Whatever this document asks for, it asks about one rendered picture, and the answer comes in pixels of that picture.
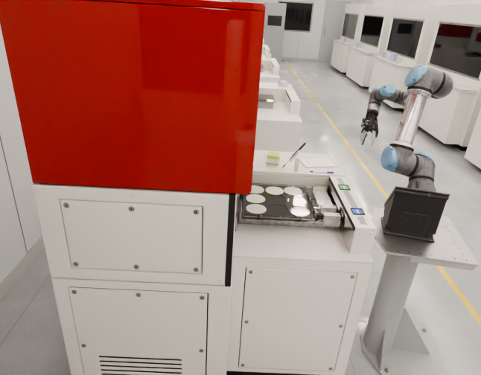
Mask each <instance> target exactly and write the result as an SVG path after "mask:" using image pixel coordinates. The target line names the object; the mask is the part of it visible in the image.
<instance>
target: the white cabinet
mask: <svg viewBox="0 0 481 375"><path fill-rule="evenodd" d="M373 265H374V264H373V263H350V262H335V261H319V260H289V259H274V258H258V257H233V265H232V289H231V303H230V316H229V343H228V356H227V369H226V370H227V375H345V370H346V367H347V364H348V359H349V356H350V352H351V348H352V345H353V341H354V336H355V333H356V330H357V325H358V321H359V318H360V314H361V310H362V307H363V302H364V299H365V296H366V290H367V287H368V284H369V279H370V276H371V273H372V267H373Z"/></svg>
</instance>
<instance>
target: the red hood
mask: <svg viewBox="0 0 481 375"><path fill-rule="evenodd" d="M264 18H265V6H264V4H262V3H249V2H237V1H214V0H0V25H1V32H2V36H3V40H4V46H5V50H6V55H7V61H8V65H9V69H10V76H11V80H12V84H13V90H14V94H15V98H16V105H17V109H18V112H19V119H20V123H21V127H22V134H23V137H24V141H25V148H26V152H27V156H28V163H29V166H30V170H31V177H32V181H33V183H43V184H57V185H85V186H100V187H114V188H143V189H157V190H186V191H200V192H215V193H237V194H250V192H251V191H252V174H253V161H254V153H255V134H256V124H257V114H258V96H259V86H260V76H261V57H262V47H263V37H264Z"/></svg>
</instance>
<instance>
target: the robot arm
mask: <svg viewBox="0 0 481 375"><path fill-rule="evenodd" d="M404 84H405V86H407V87H408V88H407V91H406V92H402V91H400V90H397V89H395V87H394V86H393V85H392V84H391V83H387V84H386V85H383V86H381V87H380V88H373V89H372V90H371V93H370V97H369V104H368V107H367V110H366V111H367V113H366V118H363V119H362V124H363V125H362V124H361V126H362V130H361V133H360V143H361V145H363V144H364V141H365V137H366V136H367V133H366V131H367V132H371V134H372V142H371V146H372V145H373V143H374V142H375V140H376V138H377V136H378V133H379V129H378V117H377V116H378V114H379V111H380V109H381V107H380V105H381V102H382V101H384V100H388V101H391V102H393V103H397V104H400V105H402V106H405V108H404V112H403V115H402V118H401V122H400V124H399V127H398V131H397V134H396V136H395V140H394V141H393V142H392V143H390V145H389V146H388V147H385V148H384V151H383V152H382V155H381V159H380V162H381V164H382V167H383V168H384V169H385V170H388V171H390V172H393V173H397V174H401V175H403V176H407V177H409V182H408V185H407V188H412V189H418V190H427V191H432V192H436V188H435V185H434V179H435V168H436V164H435V159H434V157H432V156H431V155H430V154H428V153H423V152H422V153H420V152H417V153H413V152H414V148H413V146H412V143H413V141H414V138H415V134H416V132H417V129H418V125H419V122H420V120H421V115H422V112H423V110H424V106H425V103H426V101H427V100H428V99H431V98H433V99H439V98H443V97H446V96H447V95H449V94H450V92H451V91H452V89H453V80H452V78H451V76H450V75H449V74H447V73H444V72H442V71H439V70H436V69H434V68H431V67H428V65H422V64H419V65H416V66H415V67H413V68H412V69H411V70H410V72H409V73H408V75H407V77H406V79H405V81H404ZM364 119H365V120H364Z"/></svg>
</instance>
